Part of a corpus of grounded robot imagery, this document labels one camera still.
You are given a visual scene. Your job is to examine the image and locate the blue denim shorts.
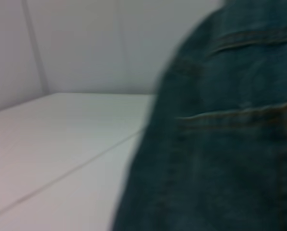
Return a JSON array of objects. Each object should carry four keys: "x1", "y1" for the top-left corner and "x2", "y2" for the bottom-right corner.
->
[{"x1": 111, "y1": 0, "x2": 287, "y2": 231}]

